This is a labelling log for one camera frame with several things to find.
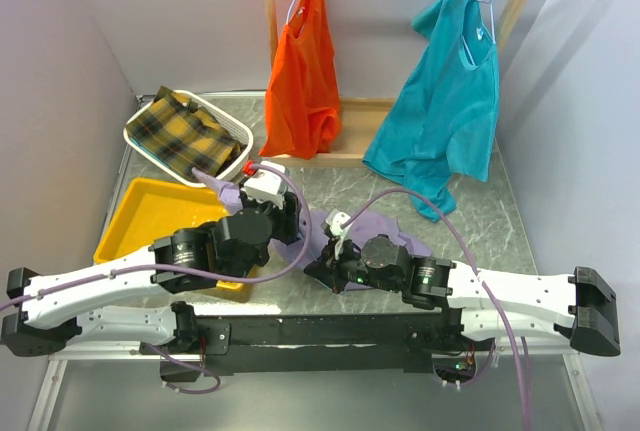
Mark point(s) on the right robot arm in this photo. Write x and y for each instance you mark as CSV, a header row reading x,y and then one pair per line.
x,y
481,304

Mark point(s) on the purple t-shirt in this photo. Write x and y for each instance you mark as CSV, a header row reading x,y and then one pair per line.
x,y
385,231

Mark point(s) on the yellow plaid cloth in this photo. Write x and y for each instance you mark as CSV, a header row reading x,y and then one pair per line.
x,y
180,136

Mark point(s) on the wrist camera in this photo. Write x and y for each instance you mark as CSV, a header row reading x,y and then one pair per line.
x,y
263,186
337,230

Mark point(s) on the yellow plastic tray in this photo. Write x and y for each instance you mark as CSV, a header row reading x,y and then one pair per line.
x,y
151,209

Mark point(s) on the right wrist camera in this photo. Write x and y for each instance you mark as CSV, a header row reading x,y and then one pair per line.
x,y
337,230

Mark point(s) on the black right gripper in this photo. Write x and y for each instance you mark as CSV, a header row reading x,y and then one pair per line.
x,y
328,268

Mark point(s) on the blue hanger under teal shirt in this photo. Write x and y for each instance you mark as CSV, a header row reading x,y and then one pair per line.
x,y
492,1

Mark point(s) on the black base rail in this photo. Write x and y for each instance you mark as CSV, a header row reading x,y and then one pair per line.
x,y
228,345

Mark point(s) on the wooden clothes rack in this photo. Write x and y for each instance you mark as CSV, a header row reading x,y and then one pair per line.
x,y
362,116

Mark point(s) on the teal t-shirt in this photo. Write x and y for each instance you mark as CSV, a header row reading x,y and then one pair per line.
x,y
444,120

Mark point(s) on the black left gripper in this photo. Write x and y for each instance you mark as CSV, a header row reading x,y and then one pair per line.
x,y
287,214

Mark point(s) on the orange t-shirt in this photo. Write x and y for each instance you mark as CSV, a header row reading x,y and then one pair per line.
x,y
302,101

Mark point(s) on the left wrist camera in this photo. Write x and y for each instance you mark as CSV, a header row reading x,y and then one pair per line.
x,y
263,186

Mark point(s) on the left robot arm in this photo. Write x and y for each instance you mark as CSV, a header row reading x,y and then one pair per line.
x,y
53,312

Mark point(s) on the white perforated basket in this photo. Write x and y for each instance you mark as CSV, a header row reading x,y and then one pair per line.
x,y
200,151

